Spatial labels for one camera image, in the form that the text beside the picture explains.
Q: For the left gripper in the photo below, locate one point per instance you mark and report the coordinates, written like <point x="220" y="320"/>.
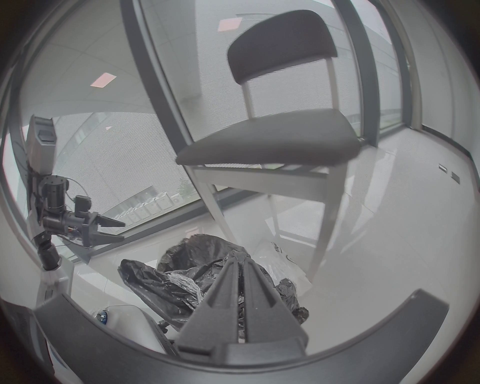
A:
<point x="62" y="223"/>

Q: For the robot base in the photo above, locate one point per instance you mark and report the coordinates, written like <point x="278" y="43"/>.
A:
<point x="127" y="322"/>

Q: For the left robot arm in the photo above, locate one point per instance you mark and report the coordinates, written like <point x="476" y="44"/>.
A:
<point x="52" y="191"/>

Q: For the clear printed wrapper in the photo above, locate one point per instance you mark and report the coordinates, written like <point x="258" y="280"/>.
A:
<point x="285" y="262"/>

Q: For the grey chair with white legs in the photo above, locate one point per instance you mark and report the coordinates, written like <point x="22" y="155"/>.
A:
<point x="270" y="140"/>

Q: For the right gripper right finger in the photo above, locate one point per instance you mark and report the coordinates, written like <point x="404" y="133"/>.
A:
<point x="266" y="315"/>

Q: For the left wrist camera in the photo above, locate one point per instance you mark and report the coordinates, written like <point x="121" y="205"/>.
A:
<point x="82" y="206"/>

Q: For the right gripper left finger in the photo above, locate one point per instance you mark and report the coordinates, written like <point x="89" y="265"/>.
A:
<point x="219" y="311"/>

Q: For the black plastic bag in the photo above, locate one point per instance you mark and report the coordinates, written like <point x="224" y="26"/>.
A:
<point x="161" y="285"/>

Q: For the crumpled black plastic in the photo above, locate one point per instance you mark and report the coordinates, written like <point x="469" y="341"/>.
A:
<point x="294" y="303"/>

